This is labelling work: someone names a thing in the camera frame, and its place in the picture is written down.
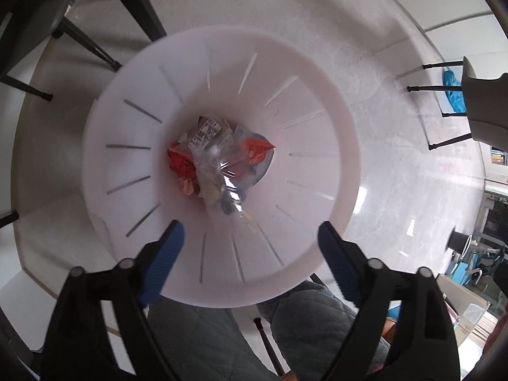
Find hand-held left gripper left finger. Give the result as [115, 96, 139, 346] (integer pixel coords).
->
[42, 219, 186, 381]

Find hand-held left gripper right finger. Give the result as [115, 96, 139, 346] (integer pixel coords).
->
[317, 221, 461, 381]

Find beige paper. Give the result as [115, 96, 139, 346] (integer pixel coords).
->
[198, 184, 223, 205]

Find clear plastic bottle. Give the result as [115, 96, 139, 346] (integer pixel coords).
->
[190, 143, 255, 223]

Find white slotted waste bin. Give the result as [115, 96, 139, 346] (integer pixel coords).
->
[81, 24, 362, 308]

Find person's grey quilted trousers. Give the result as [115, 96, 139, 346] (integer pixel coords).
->
[147, 280, 401, 381]

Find thin black metal leg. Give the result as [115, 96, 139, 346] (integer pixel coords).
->
[254, 317, 284, 378]

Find black cylinder object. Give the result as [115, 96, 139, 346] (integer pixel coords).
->
[448, 229, 471, 252]

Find cardboard box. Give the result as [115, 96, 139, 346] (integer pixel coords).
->
[437, 276, 493, 346]

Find white printed packet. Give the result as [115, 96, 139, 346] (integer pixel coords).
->
[188, 116, 223, 149]

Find blue plastic bag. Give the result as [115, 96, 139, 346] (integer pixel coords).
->
[442, 69, 467, 115]

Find light grey chair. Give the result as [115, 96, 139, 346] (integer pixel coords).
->
[397, 56, 508, 151]

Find black table leg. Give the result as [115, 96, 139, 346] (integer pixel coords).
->
[95, 0, 167, 42]

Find dark chair with black legs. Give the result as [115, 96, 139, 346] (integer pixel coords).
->
[0, 0, 122, 102]

